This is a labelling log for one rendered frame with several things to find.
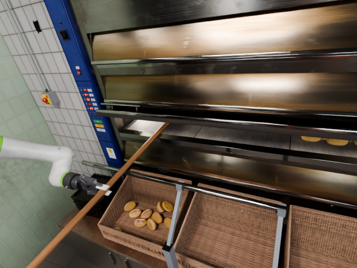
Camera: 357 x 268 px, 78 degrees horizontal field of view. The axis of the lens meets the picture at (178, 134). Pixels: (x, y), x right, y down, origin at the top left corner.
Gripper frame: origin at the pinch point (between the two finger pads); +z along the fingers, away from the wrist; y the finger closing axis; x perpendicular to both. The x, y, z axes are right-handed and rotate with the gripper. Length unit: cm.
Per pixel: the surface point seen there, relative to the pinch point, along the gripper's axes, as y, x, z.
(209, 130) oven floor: 1, -71, 35
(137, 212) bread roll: 57, -28, -13
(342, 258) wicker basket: 60, -41, 119
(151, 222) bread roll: 54, -23, 2
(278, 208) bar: 2, -15, 82
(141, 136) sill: 3, -54, -12
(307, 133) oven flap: -22, -38, 90
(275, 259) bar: 17, -2, 84
